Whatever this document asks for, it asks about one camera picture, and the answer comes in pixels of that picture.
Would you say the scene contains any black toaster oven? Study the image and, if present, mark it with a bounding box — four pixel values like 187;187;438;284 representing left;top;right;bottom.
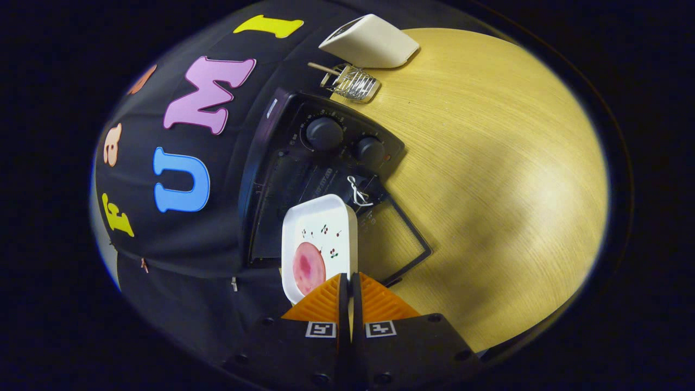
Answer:
237;90;433;288

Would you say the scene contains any black backdrop cloth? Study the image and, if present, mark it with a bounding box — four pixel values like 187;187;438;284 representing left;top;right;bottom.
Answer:
90;0;413;373

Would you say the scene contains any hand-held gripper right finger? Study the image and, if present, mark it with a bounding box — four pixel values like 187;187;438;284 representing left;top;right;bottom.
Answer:
350;272;482;389

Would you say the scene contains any white toaster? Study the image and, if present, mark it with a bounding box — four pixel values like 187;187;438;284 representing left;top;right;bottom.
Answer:
318;14;420;70

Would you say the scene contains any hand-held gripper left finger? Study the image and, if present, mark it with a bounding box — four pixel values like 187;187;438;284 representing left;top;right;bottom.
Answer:
223;273;351;389

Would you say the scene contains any pink ham slice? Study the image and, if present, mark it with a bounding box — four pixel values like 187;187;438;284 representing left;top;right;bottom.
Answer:
292;242;327;297

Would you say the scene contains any white string tie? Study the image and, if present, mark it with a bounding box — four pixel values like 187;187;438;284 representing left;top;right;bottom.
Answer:
347;175;374;207

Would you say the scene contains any white patterned plate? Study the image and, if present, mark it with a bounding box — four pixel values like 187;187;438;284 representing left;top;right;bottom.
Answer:
281;194;359;305

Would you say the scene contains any wire utensil holder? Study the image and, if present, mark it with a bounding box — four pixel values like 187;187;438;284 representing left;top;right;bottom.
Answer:
320;62;382;104

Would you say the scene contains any wooden stick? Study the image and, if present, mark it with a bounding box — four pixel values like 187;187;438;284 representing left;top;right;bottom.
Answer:
307;61;342;77

